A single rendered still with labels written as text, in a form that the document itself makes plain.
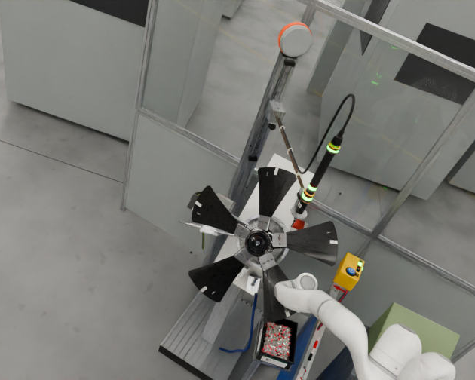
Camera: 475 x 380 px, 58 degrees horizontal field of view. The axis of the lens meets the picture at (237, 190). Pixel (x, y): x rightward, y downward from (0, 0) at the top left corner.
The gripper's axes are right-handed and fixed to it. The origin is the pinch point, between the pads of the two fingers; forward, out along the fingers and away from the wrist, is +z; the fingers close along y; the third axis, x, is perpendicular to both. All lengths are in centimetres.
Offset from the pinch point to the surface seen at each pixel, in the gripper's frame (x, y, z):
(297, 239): -25.3, 11.1, -13.1
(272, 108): -73, 53, -30
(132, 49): -143, 198, 56
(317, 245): -26.4, 2.0, -15.5
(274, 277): -7.7, 11.7, -2.7
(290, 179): -41, 27, -29
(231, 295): -9, 27, 50
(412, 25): -287, 13, 25
